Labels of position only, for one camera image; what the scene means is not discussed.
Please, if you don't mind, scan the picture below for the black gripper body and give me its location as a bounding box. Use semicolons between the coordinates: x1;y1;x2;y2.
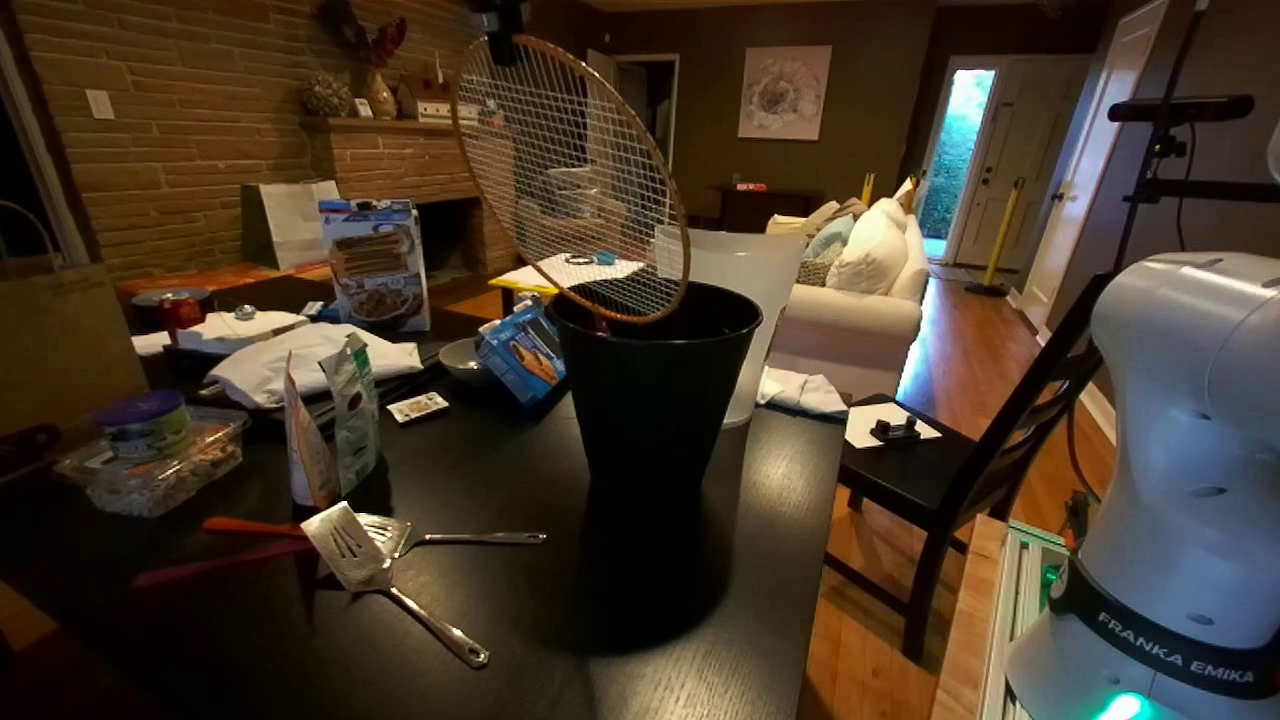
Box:
462;0;537;67

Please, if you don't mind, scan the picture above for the orange racket with red handle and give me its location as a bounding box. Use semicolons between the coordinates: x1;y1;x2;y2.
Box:
449;30;697;329

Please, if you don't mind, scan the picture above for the translucent white bin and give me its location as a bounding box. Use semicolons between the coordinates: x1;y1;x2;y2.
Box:
649;219;813;431

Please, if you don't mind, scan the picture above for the black plastic bin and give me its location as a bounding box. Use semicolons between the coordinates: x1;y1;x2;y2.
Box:
549;272;766;539

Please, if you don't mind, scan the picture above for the vase with dried plants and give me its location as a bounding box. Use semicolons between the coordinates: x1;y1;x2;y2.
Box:
316;0;410;123

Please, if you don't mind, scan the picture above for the brick fireplace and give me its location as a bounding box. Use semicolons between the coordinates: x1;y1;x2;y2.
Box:
307;117;521;291

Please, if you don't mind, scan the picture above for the white framed doorway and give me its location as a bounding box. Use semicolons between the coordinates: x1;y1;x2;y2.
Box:
582;50;682;223

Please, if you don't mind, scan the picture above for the beige armchair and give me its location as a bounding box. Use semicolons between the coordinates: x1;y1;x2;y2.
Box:
516;161;630;263

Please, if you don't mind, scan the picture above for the yellow side table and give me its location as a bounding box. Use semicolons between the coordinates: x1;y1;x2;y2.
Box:
484;250;649;307

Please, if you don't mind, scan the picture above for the printed food bag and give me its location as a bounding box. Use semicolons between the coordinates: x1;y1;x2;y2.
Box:
316;198;436;337

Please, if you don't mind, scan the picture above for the white board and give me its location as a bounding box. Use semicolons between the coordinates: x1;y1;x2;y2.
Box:
252;177;349;272

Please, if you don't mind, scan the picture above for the blue snack box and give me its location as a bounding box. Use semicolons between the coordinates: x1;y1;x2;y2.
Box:
473;302;570;410

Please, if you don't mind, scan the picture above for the small grey bowl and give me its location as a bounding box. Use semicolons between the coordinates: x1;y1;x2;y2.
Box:
436;333;492;388

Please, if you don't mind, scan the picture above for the wooden bench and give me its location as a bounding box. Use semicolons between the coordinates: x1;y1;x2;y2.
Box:
113;255;335;319

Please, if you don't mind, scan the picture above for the small white card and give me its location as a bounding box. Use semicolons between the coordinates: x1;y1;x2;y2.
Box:
383;388;457;427

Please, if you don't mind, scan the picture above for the white flat package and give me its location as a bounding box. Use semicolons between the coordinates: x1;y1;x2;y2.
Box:
172;307;313;361

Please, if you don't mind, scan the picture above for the green and white carton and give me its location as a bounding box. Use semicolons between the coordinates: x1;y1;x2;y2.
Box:
316;333;388;499

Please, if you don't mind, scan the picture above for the white sofa pillow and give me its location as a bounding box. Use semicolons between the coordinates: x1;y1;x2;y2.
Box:
823;198;926;303

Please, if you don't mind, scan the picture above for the red bowl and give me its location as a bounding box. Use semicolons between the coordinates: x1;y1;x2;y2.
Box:
122;286;212;337

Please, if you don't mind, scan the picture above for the white sofa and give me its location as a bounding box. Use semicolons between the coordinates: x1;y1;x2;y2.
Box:
764;177;930;401

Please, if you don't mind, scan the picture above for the white cloth on floor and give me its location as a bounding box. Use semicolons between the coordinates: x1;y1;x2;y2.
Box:
752;364;853;421

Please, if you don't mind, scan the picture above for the glass exterior door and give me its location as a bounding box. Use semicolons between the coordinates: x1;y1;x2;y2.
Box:
914;62;1000;263

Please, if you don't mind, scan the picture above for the white paper pouch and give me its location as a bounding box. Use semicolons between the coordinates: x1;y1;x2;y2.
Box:
281;356;341;512

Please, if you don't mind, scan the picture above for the blue lidded jar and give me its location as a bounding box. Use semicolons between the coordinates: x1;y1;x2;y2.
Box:
90;388;201;468

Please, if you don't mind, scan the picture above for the metal slotted spatula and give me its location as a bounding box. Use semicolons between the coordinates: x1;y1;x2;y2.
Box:
295;499;497;674

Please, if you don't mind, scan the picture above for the brown paper bag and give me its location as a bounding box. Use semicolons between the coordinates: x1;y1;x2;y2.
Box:
0;198;153;443

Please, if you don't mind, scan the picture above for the white paper with black object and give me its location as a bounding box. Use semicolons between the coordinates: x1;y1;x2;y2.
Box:
840;397;942;455

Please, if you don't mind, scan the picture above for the clear plastic food container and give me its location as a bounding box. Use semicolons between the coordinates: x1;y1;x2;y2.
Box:
50;403;252;521

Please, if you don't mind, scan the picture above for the red stick utensil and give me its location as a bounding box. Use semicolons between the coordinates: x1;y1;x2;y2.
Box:
127;538;318;591

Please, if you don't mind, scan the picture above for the black wooden chair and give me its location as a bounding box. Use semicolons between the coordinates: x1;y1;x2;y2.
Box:
823;272;1120;668

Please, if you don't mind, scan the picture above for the framed wall picture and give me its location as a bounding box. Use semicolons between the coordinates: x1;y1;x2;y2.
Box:
736;40;834;146

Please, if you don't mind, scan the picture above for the orange handled utensil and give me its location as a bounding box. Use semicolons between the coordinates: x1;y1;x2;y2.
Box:
201;512;318;543

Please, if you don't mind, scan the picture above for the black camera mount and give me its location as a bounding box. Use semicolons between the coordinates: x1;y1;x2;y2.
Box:
1104;0;1280;272

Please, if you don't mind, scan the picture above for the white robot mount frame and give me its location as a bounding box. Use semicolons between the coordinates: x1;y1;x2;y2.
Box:
976;516;1082;720

